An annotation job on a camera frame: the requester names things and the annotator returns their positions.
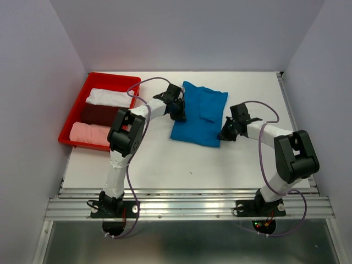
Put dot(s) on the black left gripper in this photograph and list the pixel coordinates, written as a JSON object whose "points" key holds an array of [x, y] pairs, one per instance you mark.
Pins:
{"points": [[181, 116]]}

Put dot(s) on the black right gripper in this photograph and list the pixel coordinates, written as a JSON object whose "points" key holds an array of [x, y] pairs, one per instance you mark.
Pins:
{"points": [[224, 135]]}

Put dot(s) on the blue t shirt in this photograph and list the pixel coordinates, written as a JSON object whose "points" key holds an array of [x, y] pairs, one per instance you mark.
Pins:
{"points": [[204, 114]]}

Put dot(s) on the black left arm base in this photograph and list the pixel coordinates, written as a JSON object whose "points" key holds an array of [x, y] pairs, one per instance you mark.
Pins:
{"points": [[124, 209]]}

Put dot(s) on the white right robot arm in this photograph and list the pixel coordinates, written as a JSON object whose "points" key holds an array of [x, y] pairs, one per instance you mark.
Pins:
{"points": [[295, 156]]}

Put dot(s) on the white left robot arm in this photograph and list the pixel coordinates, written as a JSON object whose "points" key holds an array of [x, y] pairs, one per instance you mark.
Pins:
{"points": [[127, 132]]}

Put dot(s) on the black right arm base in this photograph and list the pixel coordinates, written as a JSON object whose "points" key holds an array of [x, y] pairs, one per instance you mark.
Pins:
{"points": [[258, 207]]}

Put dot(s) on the white rolled t shirt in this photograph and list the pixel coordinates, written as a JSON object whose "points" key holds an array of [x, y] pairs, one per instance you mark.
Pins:
{"points": [[104, 97]]}

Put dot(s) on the red plastic tray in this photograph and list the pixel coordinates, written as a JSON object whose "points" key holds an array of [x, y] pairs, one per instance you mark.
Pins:
{"points": [[111, 82]]}

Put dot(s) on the maroon rolled t shirt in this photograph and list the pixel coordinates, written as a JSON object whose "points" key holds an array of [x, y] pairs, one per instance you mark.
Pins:
{"points": [[99, 114]]}

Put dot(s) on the pink rolled t shirt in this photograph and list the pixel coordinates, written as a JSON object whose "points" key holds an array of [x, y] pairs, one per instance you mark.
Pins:
{"points": [[89, 133]]}

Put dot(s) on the aluminium frame rail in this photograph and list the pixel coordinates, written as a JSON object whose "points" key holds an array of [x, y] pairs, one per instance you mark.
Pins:
{"points": [[188, 204]]}

